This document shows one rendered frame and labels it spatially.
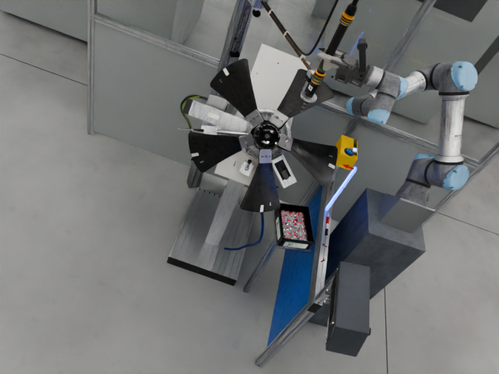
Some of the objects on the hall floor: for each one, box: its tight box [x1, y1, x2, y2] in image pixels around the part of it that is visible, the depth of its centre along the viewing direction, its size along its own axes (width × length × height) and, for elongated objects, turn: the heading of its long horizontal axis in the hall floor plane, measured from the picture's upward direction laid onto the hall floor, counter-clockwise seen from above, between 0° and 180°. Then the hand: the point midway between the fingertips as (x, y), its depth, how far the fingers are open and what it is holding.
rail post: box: [255, 304, 315, 367], centre depth 215 cm, size 4×4×78 cm
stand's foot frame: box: [166, 188, 255, 286], centre depth 287 cm, size 62×46×8 cm
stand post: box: [205, 179, 245, 246], centre depth 250 cm, size 4×9×91 cm, turn 64°
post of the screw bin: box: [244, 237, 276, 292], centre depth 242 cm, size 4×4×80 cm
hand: (321, 50), depth 156 cm, fingers closed on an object, 4 cm apart
